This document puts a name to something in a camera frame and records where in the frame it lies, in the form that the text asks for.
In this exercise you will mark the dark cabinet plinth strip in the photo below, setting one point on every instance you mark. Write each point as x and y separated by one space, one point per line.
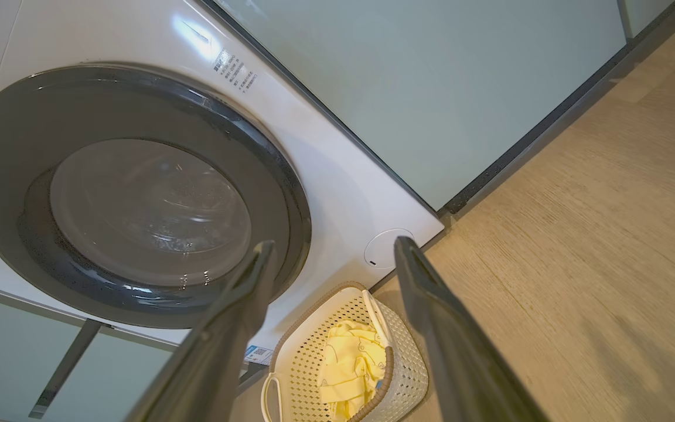
548 123

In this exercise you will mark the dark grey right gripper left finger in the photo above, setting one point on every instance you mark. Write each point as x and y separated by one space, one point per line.
220 351

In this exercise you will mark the blue white energy label sticker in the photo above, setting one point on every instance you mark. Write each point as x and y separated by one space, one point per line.
257 354

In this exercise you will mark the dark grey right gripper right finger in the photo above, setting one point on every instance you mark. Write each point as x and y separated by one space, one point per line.
454 351

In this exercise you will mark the round black glass washer door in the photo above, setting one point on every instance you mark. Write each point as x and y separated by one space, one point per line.
138 199

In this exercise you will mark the pale green cabinet panel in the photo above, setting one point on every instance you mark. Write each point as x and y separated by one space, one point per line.
431 82
642 14

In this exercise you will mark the pale yellow printed garment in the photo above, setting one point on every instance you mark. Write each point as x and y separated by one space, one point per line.
349 369

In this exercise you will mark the white front-load washing machine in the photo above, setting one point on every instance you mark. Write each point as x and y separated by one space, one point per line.
337 176

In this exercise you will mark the round white filter cover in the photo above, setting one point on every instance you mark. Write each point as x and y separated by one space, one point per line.
385 249

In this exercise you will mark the white perforated laundry basket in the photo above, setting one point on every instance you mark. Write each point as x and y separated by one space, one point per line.
302 357

